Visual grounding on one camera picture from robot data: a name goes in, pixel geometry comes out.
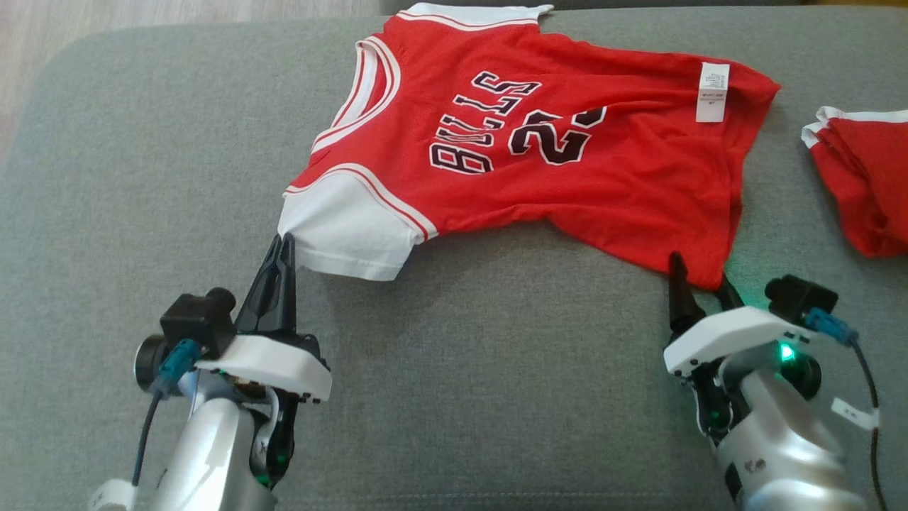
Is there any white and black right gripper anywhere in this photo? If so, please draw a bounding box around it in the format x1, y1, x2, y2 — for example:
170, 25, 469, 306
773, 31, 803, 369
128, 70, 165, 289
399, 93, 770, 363
663, 251, 818, 442

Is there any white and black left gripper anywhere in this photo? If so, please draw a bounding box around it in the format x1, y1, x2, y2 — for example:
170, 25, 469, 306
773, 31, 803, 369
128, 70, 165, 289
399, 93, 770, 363
194, 235, 333, 492

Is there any red Bulls basketball jersey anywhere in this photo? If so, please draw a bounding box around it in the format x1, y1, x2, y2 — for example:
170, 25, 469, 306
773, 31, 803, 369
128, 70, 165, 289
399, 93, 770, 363
277, 2, 782, 292

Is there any red garment with white trim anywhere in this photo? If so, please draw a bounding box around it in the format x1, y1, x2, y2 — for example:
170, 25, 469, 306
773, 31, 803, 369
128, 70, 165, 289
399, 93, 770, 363
801, 106, 908, 258

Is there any grey sofa chaise cushion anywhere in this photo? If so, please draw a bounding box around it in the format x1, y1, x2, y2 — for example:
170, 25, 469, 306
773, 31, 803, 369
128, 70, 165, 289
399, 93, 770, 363
0, 6, 908, 511

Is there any left black cable teal connector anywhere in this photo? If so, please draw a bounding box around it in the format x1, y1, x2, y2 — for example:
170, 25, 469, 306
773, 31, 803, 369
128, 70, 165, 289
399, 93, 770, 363
131, 339, 204, 490

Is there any black cable teal connector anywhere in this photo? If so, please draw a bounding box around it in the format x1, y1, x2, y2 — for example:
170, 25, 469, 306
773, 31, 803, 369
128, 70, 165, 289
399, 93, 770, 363
131, 339, 204, 490
804, 308, 889, 511

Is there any right black cable teal connector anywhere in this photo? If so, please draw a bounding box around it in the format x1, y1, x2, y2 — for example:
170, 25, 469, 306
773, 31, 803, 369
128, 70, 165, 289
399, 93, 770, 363
804, 308, 889, 511

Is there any white right cable tag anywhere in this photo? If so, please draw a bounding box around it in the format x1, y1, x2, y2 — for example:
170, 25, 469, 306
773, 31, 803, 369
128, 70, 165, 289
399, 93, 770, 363
829, 397, 881, 432

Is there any white cable tag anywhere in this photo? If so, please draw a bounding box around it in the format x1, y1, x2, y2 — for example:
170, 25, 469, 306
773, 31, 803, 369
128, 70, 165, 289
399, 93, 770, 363
829, 397, 881, 432
88, 478, 136, 511

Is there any white left cable tag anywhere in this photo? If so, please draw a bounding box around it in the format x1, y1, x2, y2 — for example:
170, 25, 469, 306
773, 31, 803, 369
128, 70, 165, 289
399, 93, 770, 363
88, 478, 136, 511

